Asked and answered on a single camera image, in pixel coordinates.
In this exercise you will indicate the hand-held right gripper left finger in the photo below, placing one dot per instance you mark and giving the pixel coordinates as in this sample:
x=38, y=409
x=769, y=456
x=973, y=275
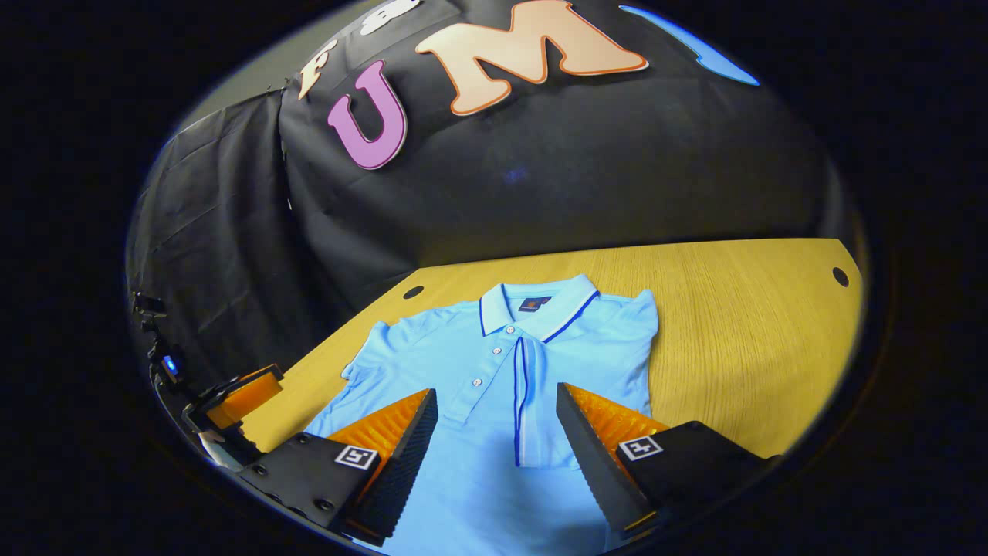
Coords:
x=401, y=471

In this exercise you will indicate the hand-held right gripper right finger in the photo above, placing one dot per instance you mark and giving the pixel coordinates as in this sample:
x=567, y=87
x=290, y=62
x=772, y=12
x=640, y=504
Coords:
x=590, y=463

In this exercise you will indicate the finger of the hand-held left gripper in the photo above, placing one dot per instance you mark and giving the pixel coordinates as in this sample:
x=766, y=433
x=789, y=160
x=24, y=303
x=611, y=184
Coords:
x=251, y=394

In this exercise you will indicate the light blue T-shirt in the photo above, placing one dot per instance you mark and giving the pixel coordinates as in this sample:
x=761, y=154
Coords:
x=478, y=463

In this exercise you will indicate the black round table grommet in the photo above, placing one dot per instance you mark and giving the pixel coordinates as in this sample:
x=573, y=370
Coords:
x=840, y=276
x=413, y=292

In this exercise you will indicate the black backdrop cloth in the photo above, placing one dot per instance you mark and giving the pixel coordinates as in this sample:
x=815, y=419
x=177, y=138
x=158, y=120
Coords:
x=540, y=193

